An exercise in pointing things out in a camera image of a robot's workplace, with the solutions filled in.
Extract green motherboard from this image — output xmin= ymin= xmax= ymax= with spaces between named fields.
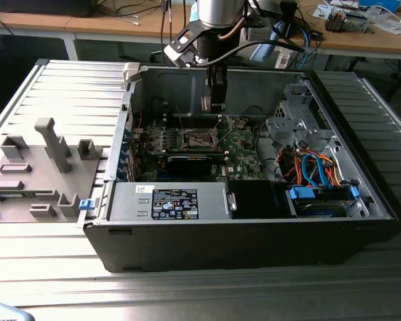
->
xmin=132 ymin=115 xmax=267 ymax=183

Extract black graphics card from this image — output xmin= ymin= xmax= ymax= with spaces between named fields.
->
xmin=146 ymin=149 xmax=213 ymax=177

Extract blue data wire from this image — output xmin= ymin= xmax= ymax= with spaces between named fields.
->
xmin=300 ymin=152 xmax=328 ymax=190

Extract white plastic case latch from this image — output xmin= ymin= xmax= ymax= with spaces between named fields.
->
xmin=122 ymin=62 xmax=142 ymax=86

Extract orange power wires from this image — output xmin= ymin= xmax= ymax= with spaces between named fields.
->
xmin=280 ymin=150 xmax=344 ymax=188

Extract black RAM slot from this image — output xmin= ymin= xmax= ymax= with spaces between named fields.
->
xmin=168 ymin=156 xmax=230 ymax=165
xmin=163 ymin=115 xmax=223 ymax=123
xmin=163 ymin=121 xmax=223 ymax=130
xmin=168 ymin=152 xmax=230 ymax=158

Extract green RAM stick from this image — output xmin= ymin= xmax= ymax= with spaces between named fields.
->
xmin=0 ymin=191 xmax=36 ymax=199

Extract CPU socket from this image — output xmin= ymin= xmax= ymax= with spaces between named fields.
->
xmin=183 ymin=128 xmax=220 ymax=150

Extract blue box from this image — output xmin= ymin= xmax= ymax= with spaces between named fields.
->
xmin=359 ymin=0 xmax=401 ymax=11

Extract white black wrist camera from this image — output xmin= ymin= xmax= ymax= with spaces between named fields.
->
xmin=162 ymin=22 xmax=208 ymax=70

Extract wooden desk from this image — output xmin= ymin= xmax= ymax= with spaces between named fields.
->
xmin=0 ymin=0 xmax=401 ymax=61

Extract white tag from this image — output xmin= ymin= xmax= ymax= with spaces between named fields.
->
xmin=275 ymin=49 xmax=291 ymax=70

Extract black PC case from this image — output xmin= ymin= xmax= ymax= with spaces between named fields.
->
xmin=77 ymin=63 xmax=401 ymax=274

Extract metal device on desk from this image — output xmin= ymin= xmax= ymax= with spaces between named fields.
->
xmin=324 ymin=8 xmax=370 ymax=33

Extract metal drive cage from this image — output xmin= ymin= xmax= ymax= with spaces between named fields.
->
xmin=265 ymin=83 xmax=342 ymax=148

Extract grey rounded object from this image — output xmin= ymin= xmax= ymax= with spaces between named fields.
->
xmin=0 ymin=300 xmax=33 ymax=321

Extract grey power supply unit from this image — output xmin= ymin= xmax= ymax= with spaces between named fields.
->
xmin=107 ymin=182 xmax=229 ymax=221

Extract black camera cable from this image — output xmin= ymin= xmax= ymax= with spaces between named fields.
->
xmin=190 ymin=39 xmax=307 ymax=68

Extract grey parts rack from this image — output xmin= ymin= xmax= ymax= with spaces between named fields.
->
xmin=0 ymin=116 xmax=104 ymax=224

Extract black flat device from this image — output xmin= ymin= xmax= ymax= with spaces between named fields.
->
xmin=0 ymin=0 xmax=94 ymax=18

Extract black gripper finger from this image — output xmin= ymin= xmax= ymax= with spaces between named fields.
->
xmin=206 ymin=65 xmax=229 ymax=112

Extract blue cable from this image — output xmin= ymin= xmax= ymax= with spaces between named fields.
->
xmin=297 ymin=25 xmax=317 ymax=70

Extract metal socket cover frame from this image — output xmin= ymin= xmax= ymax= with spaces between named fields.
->
xmin=211 ymin=115 xmax=231 ymax=150

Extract hard disk in blue carrier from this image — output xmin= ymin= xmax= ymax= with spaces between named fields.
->
xmin=287 ymin=186 xmax=361 ymax=218

